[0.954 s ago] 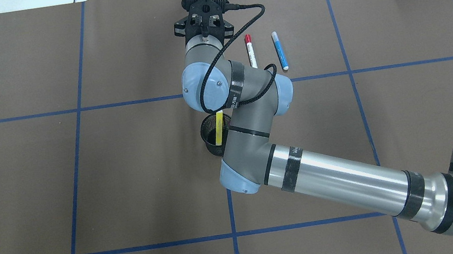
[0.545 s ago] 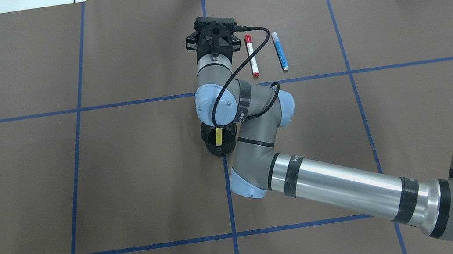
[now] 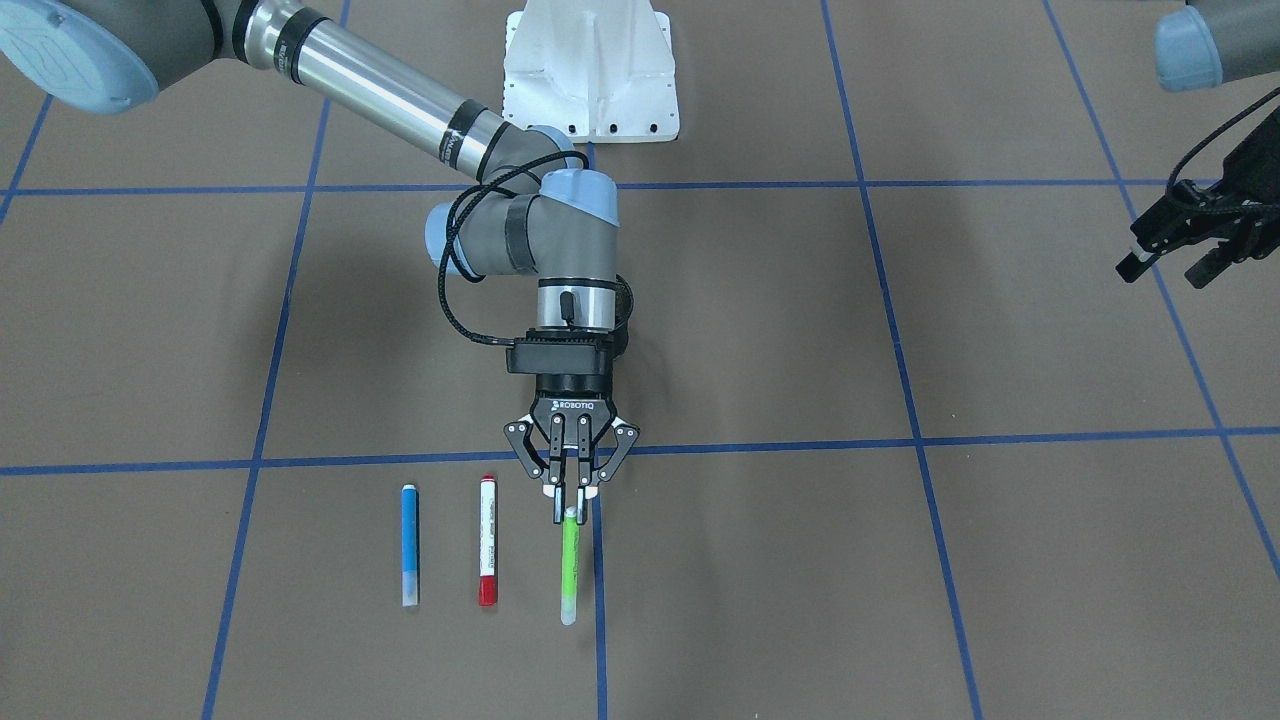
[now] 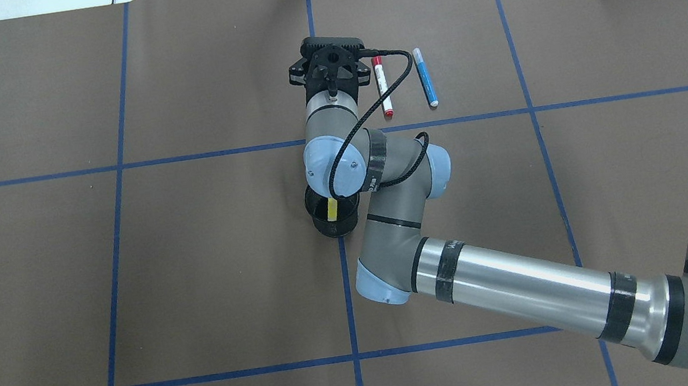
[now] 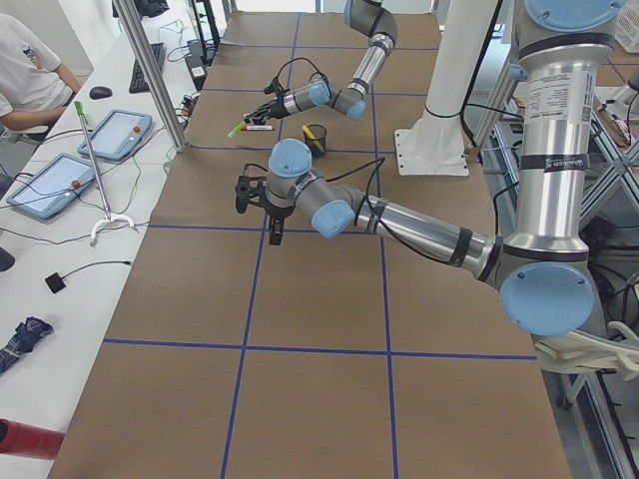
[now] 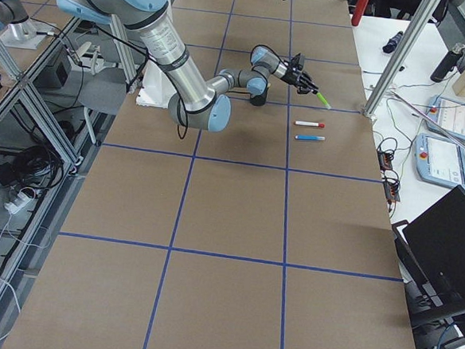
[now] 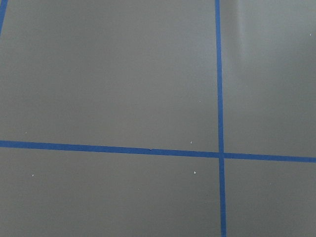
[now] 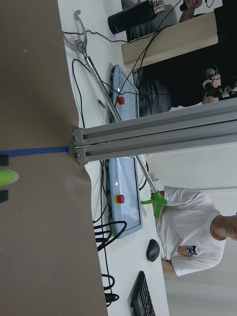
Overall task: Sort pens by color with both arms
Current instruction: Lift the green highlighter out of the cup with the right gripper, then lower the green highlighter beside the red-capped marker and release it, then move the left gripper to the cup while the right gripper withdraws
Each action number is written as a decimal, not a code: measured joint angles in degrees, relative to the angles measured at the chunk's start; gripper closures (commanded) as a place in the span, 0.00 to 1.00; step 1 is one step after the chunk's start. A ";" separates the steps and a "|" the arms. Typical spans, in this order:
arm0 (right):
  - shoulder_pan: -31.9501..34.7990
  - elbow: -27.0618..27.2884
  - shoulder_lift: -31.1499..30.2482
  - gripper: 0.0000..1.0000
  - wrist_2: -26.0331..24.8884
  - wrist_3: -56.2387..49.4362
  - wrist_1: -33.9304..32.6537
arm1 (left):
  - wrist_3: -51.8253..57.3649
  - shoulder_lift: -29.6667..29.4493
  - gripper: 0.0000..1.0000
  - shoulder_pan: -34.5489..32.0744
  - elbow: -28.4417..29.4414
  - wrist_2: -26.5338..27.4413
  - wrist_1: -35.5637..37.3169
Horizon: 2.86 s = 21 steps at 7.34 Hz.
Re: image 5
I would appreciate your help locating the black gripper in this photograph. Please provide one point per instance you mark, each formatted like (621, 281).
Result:
(271, 105)
(276, 210)

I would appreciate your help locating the red capped white marker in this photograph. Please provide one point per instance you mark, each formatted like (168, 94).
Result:
(258, 128)

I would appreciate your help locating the green highlighter pen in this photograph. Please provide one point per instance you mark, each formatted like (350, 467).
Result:
(236, 129)

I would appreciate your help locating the yellow highlighter pen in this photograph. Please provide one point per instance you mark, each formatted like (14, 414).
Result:
(310, 135)

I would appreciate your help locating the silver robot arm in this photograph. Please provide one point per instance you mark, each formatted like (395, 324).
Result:
(366, 17)
(540, 269)

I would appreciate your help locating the black mesh pen cup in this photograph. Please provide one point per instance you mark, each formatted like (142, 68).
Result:
(320, 132)

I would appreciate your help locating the far teach pendant tablet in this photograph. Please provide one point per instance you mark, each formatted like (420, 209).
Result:
(118, 134)

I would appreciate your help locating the teach pendant tablet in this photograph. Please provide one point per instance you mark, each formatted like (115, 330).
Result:
(52, 189)
(118, 134)

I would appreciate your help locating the black computer mouse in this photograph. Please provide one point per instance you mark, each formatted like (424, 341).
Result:
(100, 92)

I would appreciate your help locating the near teach pendant tablet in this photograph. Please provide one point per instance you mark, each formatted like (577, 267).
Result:
(52, 189)

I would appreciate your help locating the small black square device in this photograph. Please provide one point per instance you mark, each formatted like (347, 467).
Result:
(55, 282)

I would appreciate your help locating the seated person white shirt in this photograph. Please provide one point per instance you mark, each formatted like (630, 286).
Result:
(36, 87)

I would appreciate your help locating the grey office chair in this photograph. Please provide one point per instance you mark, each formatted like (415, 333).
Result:
(582, 353)

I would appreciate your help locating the red cylinder bottle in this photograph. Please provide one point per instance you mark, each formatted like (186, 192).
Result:
(25, 440)

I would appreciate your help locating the aluminium frame post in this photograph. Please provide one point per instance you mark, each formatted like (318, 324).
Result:
(143, 53)

